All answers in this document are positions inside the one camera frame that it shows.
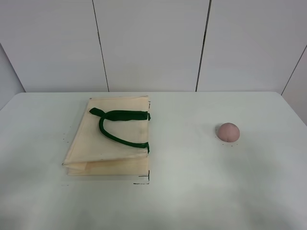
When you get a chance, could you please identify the cream linen bag green handles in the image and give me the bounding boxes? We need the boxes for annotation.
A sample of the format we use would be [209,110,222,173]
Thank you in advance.
[62,96,151,176]

